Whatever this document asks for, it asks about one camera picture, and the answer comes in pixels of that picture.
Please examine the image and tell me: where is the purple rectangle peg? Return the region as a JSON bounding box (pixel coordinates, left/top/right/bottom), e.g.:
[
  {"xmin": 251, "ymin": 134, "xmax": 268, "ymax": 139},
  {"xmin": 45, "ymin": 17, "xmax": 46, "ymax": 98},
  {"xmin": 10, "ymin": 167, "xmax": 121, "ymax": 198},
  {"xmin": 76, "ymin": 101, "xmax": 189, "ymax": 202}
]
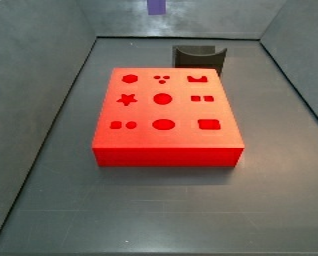
[{"xmin": 146, "ymin": 0, "xmax": 165, "ymax": 15}]

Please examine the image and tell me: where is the red shape sorter block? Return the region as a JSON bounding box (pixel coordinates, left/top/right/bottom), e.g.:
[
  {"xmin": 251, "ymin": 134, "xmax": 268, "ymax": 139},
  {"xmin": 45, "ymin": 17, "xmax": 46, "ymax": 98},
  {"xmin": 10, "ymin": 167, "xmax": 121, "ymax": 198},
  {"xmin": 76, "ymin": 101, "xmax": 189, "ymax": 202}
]
[{"xmin": 92, "ymin": 68, "xmax": 244, "ymax": 167}]

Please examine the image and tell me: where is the black curved bracket stand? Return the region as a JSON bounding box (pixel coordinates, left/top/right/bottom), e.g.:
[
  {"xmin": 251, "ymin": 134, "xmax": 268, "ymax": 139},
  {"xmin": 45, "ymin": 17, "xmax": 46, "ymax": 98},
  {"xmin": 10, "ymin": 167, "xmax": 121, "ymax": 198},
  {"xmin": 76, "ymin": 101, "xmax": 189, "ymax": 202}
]
[{"xmin": 172, "ymin": 45, "xmax": 227, "ymax": 74}]

